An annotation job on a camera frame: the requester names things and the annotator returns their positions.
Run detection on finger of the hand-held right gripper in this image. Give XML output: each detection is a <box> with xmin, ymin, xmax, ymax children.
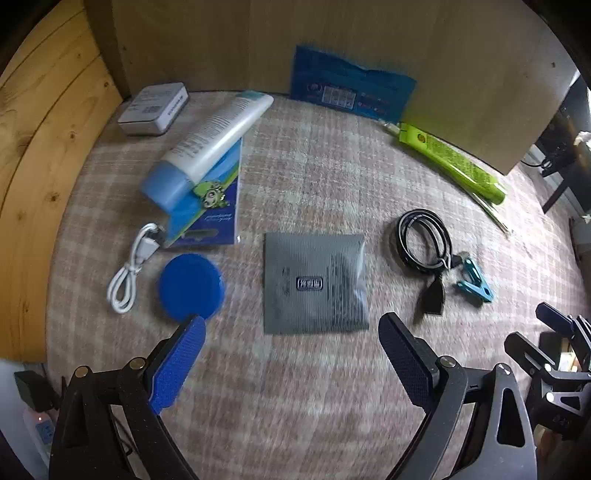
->
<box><xmin>536</xmin><ymin>302</ymin><xmax>591</xmax><ymax>370</ymax></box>
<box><xmin>504</xmin><ymin>332</ymin><xmax>557</xmax><ymax>384</ymax></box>

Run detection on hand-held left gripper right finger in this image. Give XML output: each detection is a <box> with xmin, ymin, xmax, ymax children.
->
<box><xmin>378</xmin><ymin>312</ymin><xmax>539</xmax><ymax>480</ymax></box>

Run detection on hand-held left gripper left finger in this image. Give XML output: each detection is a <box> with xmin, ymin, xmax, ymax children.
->
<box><xmin>48</xmin><ymin>316</ymin><xmax>207</xmax><ymax>480</ymax></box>

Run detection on black binder clip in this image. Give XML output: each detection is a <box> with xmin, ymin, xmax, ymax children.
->
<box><xmin>416</xmin><ymin>265</ymin><xmax>448</xmax><ymax>317</ymax></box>

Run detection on blue round disc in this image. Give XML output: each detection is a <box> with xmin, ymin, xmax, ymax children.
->
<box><xmin>158</xmin><ymin>253</ymin><xmax>227</xmax><ymax>321</ymax></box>

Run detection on blue cartoon card package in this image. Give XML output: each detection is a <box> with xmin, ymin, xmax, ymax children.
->
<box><xmin>161</xmin><ymin>136</ymin><xmax>244</xmax><ymax>248</ymax></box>

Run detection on white tube with blue cap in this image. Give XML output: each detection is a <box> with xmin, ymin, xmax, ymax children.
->
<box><xmin>140</xmin><ymin>91</ymin><xmax>274</xmax><ymax>213</ymax></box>

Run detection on teal plastic clip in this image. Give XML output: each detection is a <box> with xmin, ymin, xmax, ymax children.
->
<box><xmin>456</xmin><ymin>258</ymin><xmax>495</xmax><ymax>304</ymax></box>

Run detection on grey foil packet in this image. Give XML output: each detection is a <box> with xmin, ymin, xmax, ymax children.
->
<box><xmin>263</xmin><ymin>232</ymin><xmax>370</xmax><ymax>335</ymax></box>

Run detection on pale thin sticks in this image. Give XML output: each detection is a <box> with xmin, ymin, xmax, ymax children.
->
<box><xmin>468</xmin><ymin>187</ymin><xmax>513</xmax><ymax>238</ymax></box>

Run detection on black furniture leg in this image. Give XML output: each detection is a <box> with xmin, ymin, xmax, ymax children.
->
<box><xmin>540</xmin><ymin>152</ymin><xmax>591</xmax><ymax>215</ymax></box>

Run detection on black power adapter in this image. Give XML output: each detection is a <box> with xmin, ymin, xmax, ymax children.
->
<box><xmin>14</xmin><ymin>369</ymin><xmax>58</xmax><ymax>411</ymax></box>

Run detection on white power strip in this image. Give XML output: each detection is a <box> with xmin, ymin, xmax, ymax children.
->
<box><xmin>23</xmin><ymin>406</ymin><xmax>58</xmax><ymax>467</ymax></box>

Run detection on lime green tube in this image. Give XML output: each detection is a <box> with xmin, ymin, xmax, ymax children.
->
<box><xmin>385</xmin><ymin>121</ymin><xmax>507</xmax><ymax>206</ymax></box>

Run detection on plaid table cloth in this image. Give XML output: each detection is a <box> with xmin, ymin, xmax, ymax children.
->
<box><xmin>44</xmin><ymin>90</ymin><xmax>591</xmax><ymax>480</ymax></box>

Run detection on wooden board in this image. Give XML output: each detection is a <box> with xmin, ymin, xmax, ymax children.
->
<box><xmin>0</xmin><ymin>9</ymin><xmax>125</xmax><ymax>361</ymax></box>

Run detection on white flat box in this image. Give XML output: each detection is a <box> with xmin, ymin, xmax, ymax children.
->
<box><xmin>117</xmin><ymin>83</ymin><xmax>190</xmax><ymax>137</ymax></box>

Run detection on blue plastic packet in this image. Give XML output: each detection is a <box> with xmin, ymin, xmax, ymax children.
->
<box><xmin>289</xmin><ymin>45</ymin><xmax>417</xmax><ymax>123</ymax></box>

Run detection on white usb cable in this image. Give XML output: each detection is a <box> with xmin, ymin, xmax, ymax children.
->
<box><xmin>107</xmin><ymin>222</ymin><xmax>168</xmax><ymax>315</ymax></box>

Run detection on black coiled cable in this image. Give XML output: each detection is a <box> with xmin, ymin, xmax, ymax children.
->
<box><xmin>396</xmin><ymin>209</ymin><xmax>469</xmax><ymax>278</ymax></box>

